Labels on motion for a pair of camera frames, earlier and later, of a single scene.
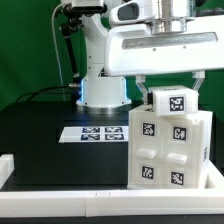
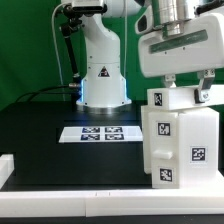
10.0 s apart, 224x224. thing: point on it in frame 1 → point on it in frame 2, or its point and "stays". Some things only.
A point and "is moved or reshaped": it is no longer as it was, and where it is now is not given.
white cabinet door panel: x=181 y=152 → x=164 y=150
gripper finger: x=140 y=79 → x=169 y=79
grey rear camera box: x=89 y=7 stays
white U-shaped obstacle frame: x=110 y=202 stays
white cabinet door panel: x=145 y=150 is moved or reshaped
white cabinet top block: x=174 y=99 is moved or reshaped
